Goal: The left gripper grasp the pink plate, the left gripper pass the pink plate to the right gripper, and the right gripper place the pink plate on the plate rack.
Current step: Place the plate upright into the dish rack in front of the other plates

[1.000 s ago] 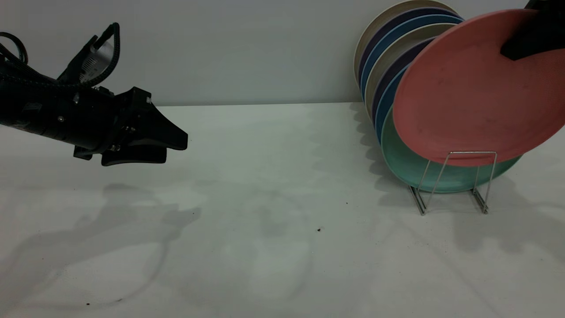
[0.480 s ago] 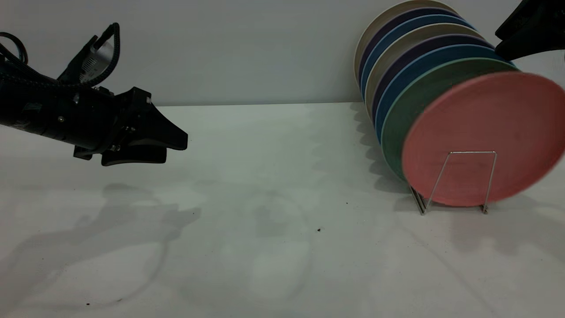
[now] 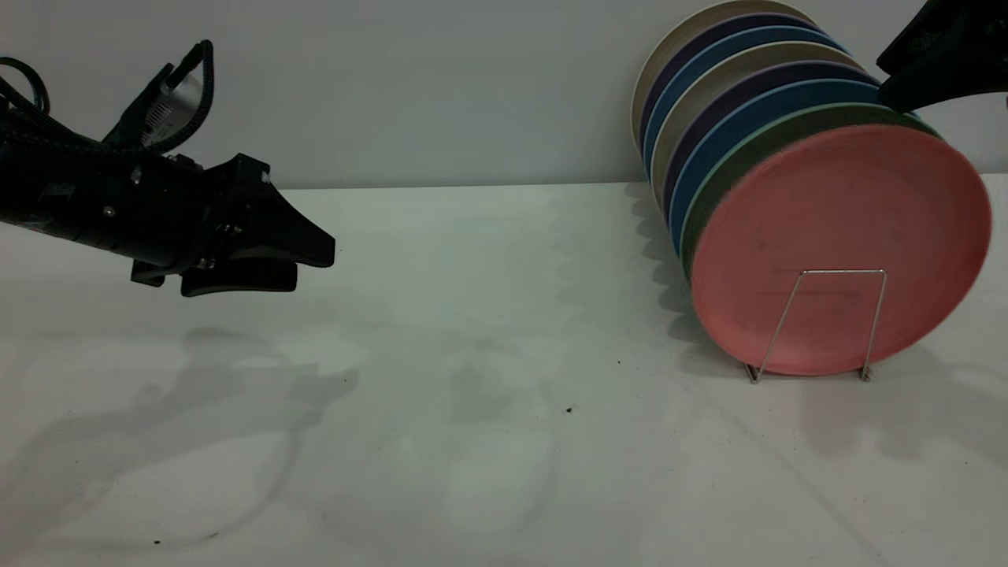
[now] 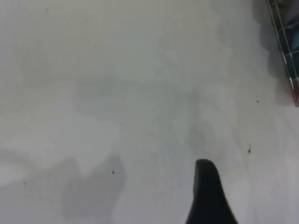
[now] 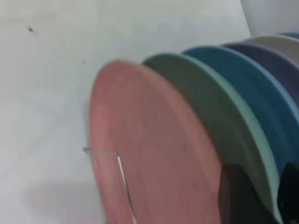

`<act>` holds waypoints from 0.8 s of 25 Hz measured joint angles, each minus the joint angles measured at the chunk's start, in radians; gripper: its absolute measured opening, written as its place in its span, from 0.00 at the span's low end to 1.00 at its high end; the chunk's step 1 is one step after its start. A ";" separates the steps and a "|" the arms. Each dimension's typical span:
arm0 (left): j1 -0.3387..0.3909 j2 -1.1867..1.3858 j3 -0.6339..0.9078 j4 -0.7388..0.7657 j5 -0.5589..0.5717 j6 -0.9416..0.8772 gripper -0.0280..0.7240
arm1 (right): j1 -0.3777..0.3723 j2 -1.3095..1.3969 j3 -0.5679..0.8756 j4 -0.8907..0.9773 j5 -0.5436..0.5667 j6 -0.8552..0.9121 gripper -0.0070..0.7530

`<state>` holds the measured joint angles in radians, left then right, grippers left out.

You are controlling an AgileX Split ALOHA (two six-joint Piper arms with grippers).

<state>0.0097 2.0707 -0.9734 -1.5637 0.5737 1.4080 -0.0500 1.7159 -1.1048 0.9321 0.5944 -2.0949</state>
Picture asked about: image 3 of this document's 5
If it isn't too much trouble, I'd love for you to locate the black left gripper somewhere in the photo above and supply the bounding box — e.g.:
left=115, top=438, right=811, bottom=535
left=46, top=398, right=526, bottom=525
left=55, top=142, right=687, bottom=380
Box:
left=94, top=154, right=336, bottom=298

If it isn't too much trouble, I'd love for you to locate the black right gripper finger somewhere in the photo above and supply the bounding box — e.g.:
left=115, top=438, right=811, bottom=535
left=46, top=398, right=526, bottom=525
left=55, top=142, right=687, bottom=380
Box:
left=876, top=0, right=1008, bottom=78
left=878, top=43, right=1008, bottom=116

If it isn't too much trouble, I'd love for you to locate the pink round plate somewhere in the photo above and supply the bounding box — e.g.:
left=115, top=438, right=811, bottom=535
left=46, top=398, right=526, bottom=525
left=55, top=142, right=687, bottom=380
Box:
left=691, top=124, right=991, bottom=377

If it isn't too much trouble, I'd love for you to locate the blue round plate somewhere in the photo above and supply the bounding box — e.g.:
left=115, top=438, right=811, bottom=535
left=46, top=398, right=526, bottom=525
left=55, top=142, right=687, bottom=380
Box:
left=669, top=80, right=914, bottom=257
left=643, top=27, right=843, bottom=180

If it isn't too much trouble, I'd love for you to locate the dark purple round plate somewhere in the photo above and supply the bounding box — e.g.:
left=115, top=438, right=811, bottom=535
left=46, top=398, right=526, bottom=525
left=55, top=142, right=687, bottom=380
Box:
left=661, top=63, right=887, bottom=229
left=636, top=14, right=824, bottom=152

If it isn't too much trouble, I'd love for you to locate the beige round plate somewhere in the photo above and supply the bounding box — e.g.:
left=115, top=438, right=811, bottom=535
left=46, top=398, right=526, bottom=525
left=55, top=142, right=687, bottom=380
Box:
left=650, top=43, right=867, bottom=215
left=630, top=1, right=820, bottom=150

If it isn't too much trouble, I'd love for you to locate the green round plate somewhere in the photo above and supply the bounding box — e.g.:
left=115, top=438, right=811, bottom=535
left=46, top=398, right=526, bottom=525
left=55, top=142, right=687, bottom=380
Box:
left=680, top=102, right=942, bottom=278

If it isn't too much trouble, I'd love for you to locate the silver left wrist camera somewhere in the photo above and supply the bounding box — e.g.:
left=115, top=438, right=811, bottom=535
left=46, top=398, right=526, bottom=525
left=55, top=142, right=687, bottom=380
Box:
left=102, top=63, right=207, bottom=152

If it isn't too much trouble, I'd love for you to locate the black braided cable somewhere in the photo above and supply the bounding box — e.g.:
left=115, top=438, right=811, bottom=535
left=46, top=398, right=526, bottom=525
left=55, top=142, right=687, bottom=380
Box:
left=0, top=39, right=215, bottom=156

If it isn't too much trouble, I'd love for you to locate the silver wire dish rack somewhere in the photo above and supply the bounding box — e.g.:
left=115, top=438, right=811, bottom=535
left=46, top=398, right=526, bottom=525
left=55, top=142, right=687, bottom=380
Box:
left=744, top=269, right=888, bottom=384

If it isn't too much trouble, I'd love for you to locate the black looped cable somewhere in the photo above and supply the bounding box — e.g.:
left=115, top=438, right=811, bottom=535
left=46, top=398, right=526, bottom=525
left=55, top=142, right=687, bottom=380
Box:
left=0, top=57, right=50, bottom=117

